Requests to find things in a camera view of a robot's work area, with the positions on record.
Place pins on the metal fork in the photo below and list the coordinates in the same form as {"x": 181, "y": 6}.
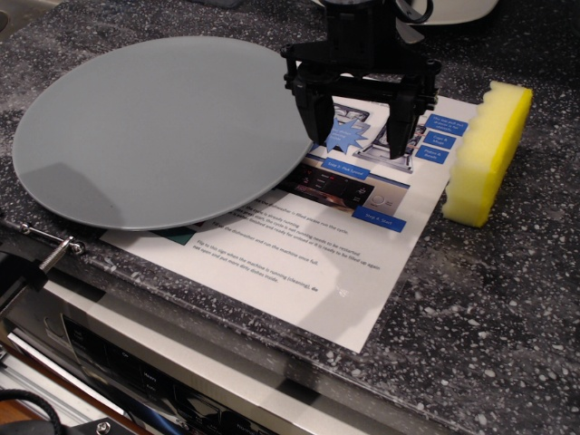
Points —
{"x": 407, "y": 12}

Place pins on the black bracket with screw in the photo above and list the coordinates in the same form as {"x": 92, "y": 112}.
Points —
{"x": 99, "y": 427}

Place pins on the metal spoon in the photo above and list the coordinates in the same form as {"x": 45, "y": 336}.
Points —
{"x": 408, "y": 34}

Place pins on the white plate at back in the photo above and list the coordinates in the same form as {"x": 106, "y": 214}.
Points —
{"x": 447, "y": 12}

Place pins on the black metal clamp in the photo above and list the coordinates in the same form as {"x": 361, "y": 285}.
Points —
{"x": 19, "y": 274}

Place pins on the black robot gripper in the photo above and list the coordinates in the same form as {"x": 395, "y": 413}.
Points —
{"x": 362, "y": 57}

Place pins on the yellow sponge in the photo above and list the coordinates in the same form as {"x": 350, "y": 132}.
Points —
{"x": 483, "y": 158}

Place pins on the grey round plate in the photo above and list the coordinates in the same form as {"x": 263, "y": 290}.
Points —
{"x": 161, "y": 134}

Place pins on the laminated dishwasher instruction sheet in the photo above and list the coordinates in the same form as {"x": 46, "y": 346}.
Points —
{"x": 324, "y": 250}

